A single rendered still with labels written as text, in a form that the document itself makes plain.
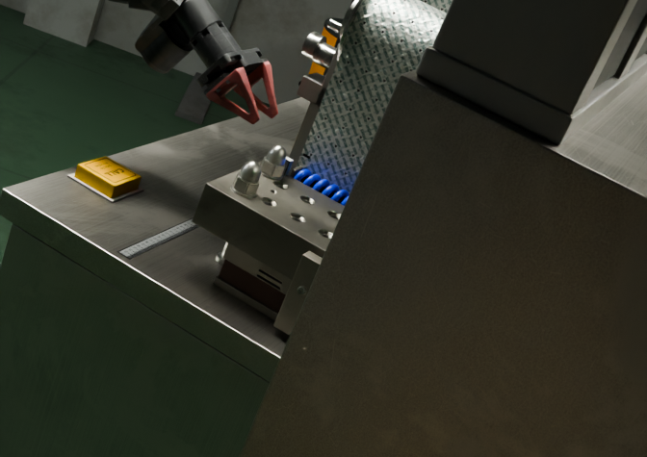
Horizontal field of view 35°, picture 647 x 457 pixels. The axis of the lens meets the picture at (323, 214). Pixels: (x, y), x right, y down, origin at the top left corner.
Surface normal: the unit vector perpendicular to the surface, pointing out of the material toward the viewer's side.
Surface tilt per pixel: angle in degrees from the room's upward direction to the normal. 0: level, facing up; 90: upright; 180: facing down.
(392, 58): 90
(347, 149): 90
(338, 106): 90
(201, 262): 0
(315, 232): 0
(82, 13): 90
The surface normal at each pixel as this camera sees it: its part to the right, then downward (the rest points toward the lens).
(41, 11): -0.04, 0.40
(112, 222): 0.36, -0.85
